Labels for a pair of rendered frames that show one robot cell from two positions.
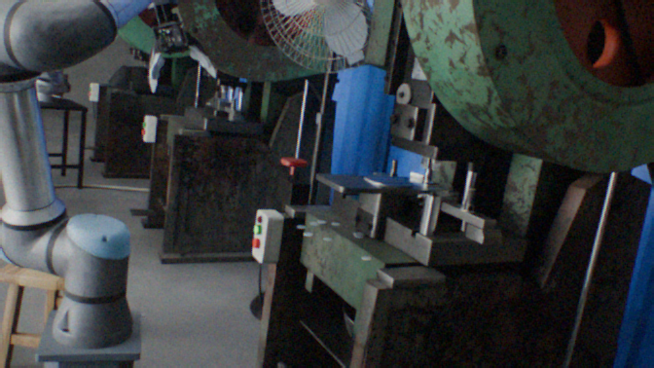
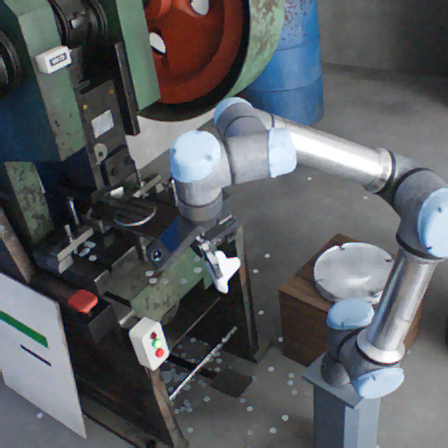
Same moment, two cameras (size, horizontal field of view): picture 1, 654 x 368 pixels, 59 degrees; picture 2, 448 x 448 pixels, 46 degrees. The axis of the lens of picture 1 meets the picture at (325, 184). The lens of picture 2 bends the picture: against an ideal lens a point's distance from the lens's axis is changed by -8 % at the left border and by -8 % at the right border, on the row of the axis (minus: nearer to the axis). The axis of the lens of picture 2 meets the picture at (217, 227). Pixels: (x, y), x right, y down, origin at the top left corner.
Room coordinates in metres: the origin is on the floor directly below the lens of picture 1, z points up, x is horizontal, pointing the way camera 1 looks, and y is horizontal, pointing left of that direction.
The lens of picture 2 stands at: (1.66, 1.22, 1.65)
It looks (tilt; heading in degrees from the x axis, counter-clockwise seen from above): 35 degrees down; 251
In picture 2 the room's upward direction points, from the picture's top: 10 degrees counter-clockwise
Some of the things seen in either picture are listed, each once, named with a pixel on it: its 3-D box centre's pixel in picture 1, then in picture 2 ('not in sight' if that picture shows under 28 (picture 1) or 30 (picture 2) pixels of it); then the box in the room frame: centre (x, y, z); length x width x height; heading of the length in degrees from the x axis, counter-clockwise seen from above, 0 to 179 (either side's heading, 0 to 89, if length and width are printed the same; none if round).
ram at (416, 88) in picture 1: (434, 82); (94, 130); (1.45, -0.23, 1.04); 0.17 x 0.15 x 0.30; 120
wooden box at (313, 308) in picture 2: not in sight; (354, 313); (0.77, 0.04, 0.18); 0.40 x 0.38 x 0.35; 112
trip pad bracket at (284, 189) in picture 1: (291, 208); (102, 333); (1.63, 0.09, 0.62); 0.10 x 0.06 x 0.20; 30
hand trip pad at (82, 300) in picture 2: (293, 172); (86, 309); (1.65, 0.10, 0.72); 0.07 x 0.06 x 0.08; 120
